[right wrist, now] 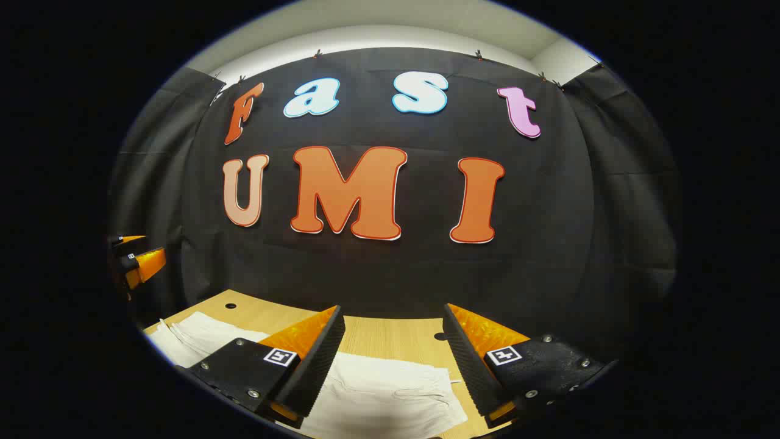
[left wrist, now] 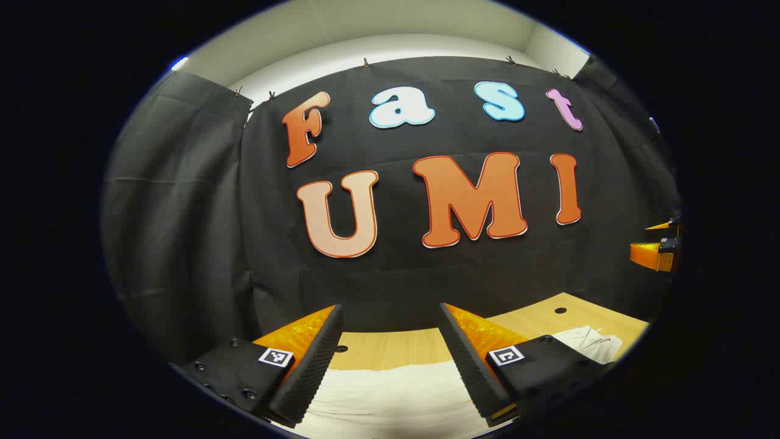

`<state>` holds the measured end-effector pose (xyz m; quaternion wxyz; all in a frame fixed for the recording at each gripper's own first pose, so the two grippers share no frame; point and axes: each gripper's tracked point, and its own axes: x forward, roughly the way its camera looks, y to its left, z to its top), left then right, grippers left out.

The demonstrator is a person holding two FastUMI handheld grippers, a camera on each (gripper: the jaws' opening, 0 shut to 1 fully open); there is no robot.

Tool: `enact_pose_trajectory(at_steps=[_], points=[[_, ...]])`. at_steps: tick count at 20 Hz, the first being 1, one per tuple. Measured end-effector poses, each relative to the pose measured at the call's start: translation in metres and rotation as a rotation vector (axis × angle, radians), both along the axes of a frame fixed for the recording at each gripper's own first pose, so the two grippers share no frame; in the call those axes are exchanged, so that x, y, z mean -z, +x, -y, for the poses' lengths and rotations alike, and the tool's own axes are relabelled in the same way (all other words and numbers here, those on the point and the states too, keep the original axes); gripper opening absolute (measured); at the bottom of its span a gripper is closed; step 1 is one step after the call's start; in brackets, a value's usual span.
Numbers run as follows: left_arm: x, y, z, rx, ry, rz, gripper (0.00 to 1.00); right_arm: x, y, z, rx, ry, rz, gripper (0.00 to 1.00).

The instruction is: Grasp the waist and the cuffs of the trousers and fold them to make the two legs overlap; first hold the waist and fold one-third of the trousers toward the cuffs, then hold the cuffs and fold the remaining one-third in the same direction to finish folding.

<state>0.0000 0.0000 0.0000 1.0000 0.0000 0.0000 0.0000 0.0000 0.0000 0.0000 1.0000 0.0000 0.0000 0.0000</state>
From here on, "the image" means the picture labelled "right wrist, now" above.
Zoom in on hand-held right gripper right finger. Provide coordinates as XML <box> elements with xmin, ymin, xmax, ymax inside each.
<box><xmin>443</xmin><ymin>303</ymin><xmax>619</xmax><ymax>427</ymax></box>

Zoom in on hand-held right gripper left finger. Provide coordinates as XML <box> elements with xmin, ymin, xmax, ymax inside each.
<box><xmin>186</xmin><ymin>305</ymin><xmax>346</xmax><ymax>427</ymax></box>

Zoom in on white jeans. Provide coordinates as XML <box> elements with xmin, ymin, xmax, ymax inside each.
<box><xmin>146</xmin><ymin>311</ymin><xmax>469</xmax><ymax>439</ymax></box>

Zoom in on black backdrop cloth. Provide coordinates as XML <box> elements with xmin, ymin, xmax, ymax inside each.
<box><xmin>180</xmin><ymin>48</ymin><xmax>595</xmax><ymax>342</ymax></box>

